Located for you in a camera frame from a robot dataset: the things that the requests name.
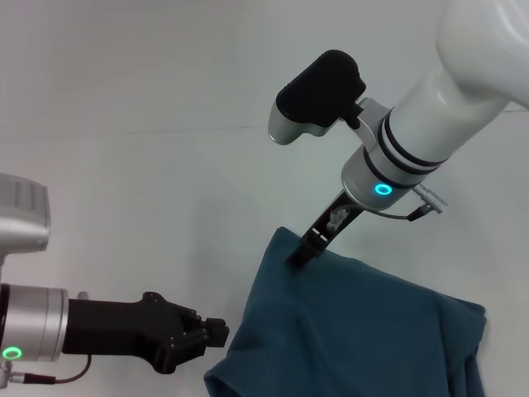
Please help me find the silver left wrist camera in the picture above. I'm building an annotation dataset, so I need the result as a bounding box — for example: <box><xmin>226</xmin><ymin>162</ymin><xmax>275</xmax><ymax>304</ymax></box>
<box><xmin>0</xmin><ymin>173</ymin><xmax>51</xmax><ymax>256</ymax></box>

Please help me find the blue shirt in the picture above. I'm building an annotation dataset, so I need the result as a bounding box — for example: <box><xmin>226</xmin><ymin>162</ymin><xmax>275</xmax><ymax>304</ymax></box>
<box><xmin>203</xmin><ymin>226</ymin><xmax>488</xmax><ymax>397</ymax></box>

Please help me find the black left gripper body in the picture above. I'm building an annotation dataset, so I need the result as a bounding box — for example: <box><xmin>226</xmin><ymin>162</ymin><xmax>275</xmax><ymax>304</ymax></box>
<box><xmin>60</xmin><ymin>291</ymin><xmax>186</xmax><ymax>375</ymax></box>

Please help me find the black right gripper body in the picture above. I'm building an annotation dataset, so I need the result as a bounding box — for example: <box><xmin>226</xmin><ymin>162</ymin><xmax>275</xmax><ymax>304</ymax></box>
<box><xmin>298</xmin><ymin>188</ymin><xmax>367</xmax><ymax>258</ymax></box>

